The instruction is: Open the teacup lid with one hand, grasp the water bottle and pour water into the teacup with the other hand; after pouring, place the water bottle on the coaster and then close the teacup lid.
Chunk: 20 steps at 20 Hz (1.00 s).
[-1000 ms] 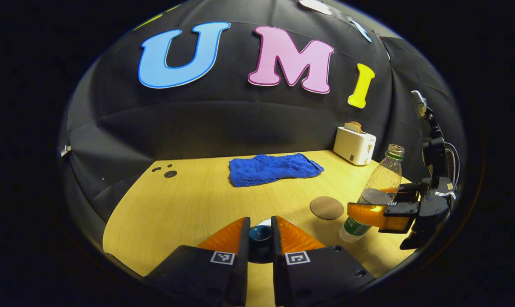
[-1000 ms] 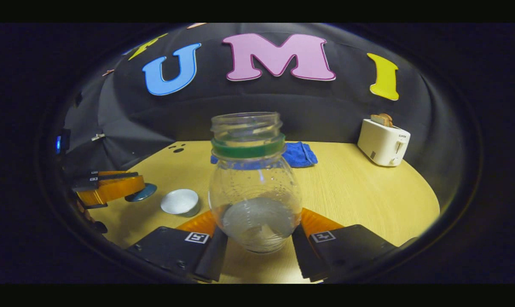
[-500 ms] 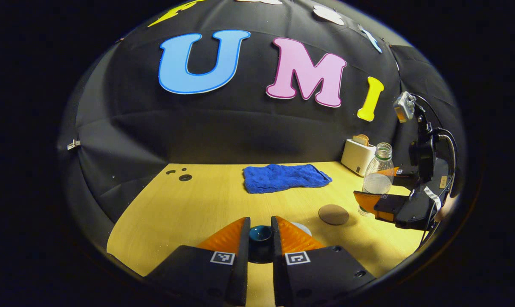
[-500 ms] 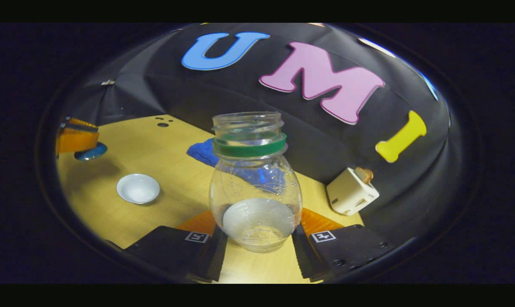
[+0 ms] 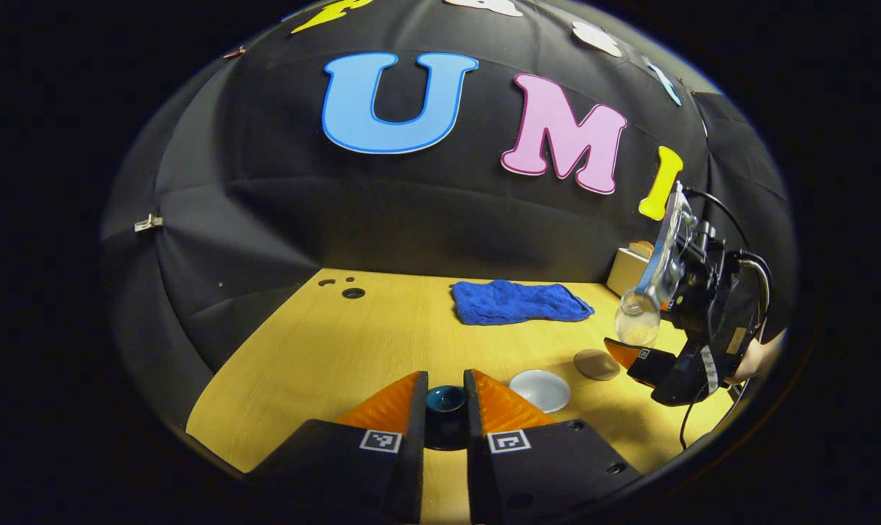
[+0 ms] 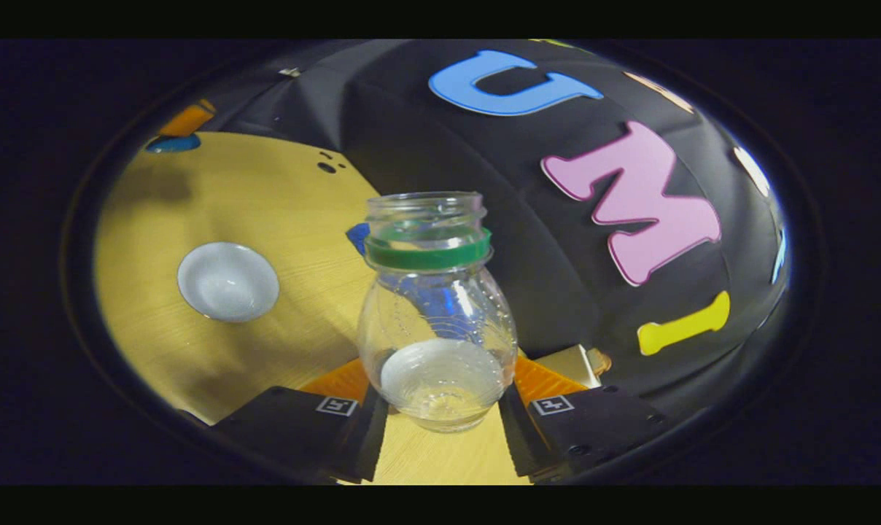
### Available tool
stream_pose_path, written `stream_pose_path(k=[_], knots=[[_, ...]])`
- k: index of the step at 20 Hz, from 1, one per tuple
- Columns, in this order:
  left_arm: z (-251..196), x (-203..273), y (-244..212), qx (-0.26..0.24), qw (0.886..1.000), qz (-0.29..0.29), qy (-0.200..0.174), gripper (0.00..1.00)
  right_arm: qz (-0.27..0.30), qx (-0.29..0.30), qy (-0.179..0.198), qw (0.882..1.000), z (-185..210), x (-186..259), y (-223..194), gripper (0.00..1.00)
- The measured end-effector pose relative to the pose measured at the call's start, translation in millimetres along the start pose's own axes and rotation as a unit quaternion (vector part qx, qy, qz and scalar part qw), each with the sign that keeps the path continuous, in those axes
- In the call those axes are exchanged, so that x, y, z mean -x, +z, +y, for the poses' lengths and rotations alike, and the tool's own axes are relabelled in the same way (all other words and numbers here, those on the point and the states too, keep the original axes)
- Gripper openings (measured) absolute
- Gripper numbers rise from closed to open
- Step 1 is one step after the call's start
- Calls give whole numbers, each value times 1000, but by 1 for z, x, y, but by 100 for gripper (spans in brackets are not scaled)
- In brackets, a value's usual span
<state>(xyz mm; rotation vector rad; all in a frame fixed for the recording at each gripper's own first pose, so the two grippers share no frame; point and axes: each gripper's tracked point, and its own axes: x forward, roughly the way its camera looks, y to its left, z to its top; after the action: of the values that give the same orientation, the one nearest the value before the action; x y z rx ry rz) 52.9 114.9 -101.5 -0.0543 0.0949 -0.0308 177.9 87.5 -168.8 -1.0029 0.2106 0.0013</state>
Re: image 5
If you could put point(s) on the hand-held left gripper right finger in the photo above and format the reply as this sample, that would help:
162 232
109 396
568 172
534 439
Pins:
475 445

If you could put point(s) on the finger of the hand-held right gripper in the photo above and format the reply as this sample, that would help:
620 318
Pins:
659 372

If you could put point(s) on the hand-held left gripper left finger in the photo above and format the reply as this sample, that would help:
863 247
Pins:
410 445

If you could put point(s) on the teal teacup lid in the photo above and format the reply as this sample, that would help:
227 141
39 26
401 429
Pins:
445 399

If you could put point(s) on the clear plastic water bottle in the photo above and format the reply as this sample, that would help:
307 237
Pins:
641 317

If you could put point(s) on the round brown coaster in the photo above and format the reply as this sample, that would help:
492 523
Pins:
596 364

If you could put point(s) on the white toaster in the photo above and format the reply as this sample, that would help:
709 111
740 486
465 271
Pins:
623 273

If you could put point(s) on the blue towel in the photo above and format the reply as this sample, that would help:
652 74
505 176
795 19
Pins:
517 302

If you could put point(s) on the black backdrop cloth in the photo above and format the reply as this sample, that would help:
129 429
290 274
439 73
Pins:
382 219

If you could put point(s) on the silver metal clip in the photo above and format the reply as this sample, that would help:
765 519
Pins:
149 222

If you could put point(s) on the copper metal clip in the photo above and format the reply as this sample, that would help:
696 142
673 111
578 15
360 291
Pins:
234 52

